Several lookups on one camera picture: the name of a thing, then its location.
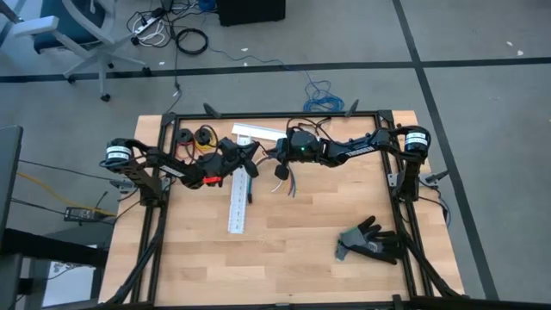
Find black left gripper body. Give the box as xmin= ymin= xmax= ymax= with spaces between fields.
xmin=223 ymin=142 xmax=262 ymax=171

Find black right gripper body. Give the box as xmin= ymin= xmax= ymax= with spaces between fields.
xmin=277 ymin=131 xmax=323 ymax=164

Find black zip tie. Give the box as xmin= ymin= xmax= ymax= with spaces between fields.
xmin=245 ymin=170 xmax=255 ymax=205

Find white duct cover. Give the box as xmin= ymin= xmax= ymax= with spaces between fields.
xmin=231 ymin=122 xmax=288 ymax=143

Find white slotted cable duct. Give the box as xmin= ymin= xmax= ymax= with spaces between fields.
xmin=226 ymin=135 xmax=253 ymax=235

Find clear safety glasses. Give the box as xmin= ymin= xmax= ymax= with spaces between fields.
xmin=300 ymin=116 xmax=333 ymax=137

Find black grey work glove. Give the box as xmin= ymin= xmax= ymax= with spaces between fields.
xmin=334 ymin=215 xmax=406 ymax=266

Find black floor box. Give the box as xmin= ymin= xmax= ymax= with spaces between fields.
xmin=214 ymin=0 xmax=287 ymax=28

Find white power strip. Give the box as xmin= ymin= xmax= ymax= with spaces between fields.
xmin=132 ymin=11 xmax=165 ymax=36

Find office chair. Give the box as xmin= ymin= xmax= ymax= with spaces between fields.
xmin=0 ymin=0 xmax=154 ymax=103

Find black power adapter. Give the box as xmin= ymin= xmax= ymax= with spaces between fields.
xmin=63 ymin=206 xmax=98 ymax=224

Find black side desk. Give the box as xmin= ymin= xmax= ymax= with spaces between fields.
xmin=0 ymin=226 xmax=109 ymax=310

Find dark grey monitor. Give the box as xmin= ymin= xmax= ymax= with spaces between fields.
xmin=0 ymin=124 xmax=24 ymax=249

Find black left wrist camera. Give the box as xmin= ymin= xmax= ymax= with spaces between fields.
xmin=218 ymin=136 xmax=240 ymax=163

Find dark right camera cable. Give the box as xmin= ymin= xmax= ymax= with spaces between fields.
xmin=285 ymin=115 xmax=333 ymax=141

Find black aluminium table frame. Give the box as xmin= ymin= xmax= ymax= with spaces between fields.
xmin=97 ymin=102 xmax=470 ymax=310

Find black spool of yellow wire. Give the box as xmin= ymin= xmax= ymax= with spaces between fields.
xmin=193 ymin=127 xmax=220 ymax=152

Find blue coiled floor cable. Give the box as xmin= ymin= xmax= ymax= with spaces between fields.
xmin=301 ymin=78 xmax=346 ymax=114

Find black spool of red wire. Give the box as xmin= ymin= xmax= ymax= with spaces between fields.
xmin=174 ymin=127 xmax=199 ymax=161

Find black coiled floor cable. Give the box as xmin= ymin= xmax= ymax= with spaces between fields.
xmin=175 ymin=28 xmax=210 ymax=57

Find yellow floor cable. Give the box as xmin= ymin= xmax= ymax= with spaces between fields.
xmin=15 ymin=170 xmax=118 ymax=218

